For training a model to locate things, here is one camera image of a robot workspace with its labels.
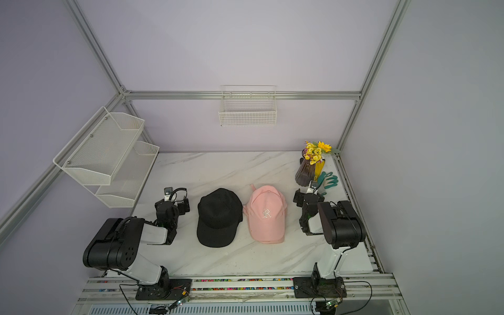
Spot pink cap R logo front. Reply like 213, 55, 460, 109
243, 185, 287, 244

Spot upper white mesh shelf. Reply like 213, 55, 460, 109
53, 107, 144, 186

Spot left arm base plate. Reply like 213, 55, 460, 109
135, 278, 192, 301

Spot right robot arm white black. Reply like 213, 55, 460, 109
293, 190, 367, 279

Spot aluminium rail front frame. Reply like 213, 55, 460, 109
76, 274, 404, 305

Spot white wire basket wall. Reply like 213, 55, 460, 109
219, 85, 278, 127

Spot purple glass vase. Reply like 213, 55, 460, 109
295, 158, 316, 187

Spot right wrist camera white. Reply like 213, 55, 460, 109
307, 181, 319, 194

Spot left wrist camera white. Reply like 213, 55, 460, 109
164, 186, 173, 202

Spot black cap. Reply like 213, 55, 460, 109
196, 188, 243, 248

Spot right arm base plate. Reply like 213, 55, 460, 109
293, 277, 347, 299

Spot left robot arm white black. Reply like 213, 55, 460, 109
83, 188, 190, 290

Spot lower white mesh shelf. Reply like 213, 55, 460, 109
95, 141, 159, 208

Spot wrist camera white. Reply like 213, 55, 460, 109
164, 186, 173, 202
307, 181, 319, 194

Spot white mesh shelf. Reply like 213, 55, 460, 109
53, 107, 144, 186
95, 141, 159, 208

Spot yellow artificial flowers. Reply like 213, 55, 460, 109
302, 141, 332, 165

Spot green garden gloves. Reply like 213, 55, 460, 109
316, 171, 339, 196

